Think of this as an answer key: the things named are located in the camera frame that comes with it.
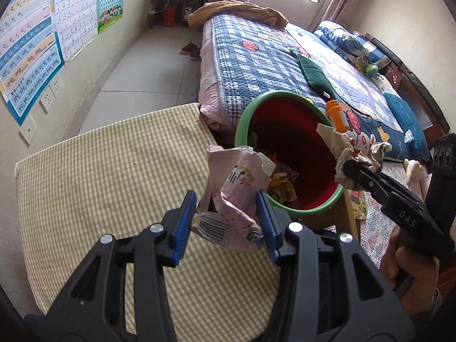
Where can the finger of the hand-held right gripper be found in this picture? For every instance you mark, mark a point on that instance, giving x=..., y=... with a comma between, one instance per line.
x=359, y=174

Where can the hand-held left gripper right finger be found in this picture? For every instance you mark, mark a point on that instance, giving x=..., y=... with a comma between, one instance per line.
x=267, y=228

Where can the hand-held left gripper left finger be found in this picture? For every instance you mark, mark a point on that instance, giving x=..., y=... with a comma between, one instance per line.
x=183, y=228

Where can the yellow bear print packet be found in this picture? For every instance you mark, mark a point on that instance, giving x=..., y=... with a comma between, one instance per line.
x=285, y=192

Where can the pale pink paper packet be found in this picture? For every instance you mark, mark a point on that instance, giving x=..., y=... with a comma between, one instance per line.
x=235, y=199

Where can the orange plastic wrapper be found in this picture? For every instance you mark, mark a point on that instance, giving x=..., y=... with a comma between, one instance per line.
x=276, y=176

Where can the red bin with green rim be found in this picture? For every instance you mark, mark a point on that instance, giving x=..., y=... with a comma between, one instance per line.
x=295, y=131

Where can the person's right hand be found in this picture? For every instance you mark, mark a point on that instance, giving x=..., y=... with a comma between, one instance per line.
x=420, y=270

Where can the wooden stool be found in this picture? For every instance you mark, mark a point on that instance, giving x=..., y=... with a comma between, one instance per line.
x=347, y=217

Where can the cream soft cloth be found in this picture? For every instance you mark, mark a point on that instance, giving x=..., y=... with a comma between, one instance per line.
x=415, y=176

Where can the orange plastic bottle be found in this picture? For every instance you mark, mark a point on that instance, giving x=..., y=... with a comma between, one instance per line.
x=338, y=115

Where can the blue pillow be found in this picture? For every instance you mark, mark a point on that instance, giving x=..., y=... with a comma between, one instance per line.
x=406, y=121

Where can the yellow checked tablecloth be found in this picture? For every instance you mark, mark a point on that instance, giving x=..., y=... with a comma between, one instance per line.
x=107, y=185

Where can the dark wooden bed headboard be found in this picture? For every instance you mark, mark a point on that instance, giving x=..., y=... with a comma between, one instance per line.
x=420, y=89

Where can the small green toy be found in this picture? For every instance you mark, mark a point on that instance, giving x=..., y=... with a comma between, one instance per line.
x=371, y=68

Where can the dark green cloth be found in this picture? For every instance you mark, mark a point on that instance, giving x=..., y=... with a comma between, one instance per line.
x=313, y=74

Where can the folded blue duvet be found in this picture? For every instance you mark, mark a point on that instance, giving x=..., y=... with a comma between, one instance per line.
x=342, y=37

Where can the pink bed sheet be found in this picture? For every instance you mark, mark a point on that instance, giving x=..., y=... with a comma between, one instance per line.
x=210, y=89

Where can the bed with patterned quilt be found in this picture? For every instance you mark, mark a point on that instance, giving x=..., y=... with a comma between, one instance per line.
x=256, y=60

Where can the red shoe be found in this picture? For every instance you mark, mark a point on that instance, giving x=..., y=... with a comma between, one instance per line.
x=188, y=47
x=195, y=54

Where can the pink patterned curtain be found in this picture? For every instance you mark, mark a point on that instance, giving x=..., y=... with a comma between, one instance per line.
x=338, y=0

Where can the tan blanket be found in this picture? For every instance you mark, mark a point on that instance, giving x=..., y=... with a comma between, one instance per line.
x=231, y=10

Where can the red box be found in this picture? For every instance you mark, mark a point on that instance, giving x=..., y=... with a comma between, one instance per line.
x=169, y=17

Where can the white wall plate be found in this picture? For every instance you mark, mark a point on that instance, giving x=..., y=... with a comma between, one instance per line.
x=27, y=130

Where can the white wall socket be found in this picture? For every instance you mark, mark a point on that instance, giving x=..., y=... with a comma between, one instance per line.
x=46, y=99
x=56, y=86

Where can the blue bordered letter wall poster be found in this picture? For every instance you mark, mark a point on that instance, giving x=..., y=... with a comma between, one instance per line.
x=28, y=50

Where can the blue grid wall poster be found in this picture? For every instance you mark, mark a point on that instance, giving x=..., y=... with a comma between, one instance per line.
x=110, y=0

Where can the white chart wall poster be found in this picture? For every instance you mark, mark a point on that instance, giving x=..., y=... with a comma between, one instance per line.
x=74, y=10

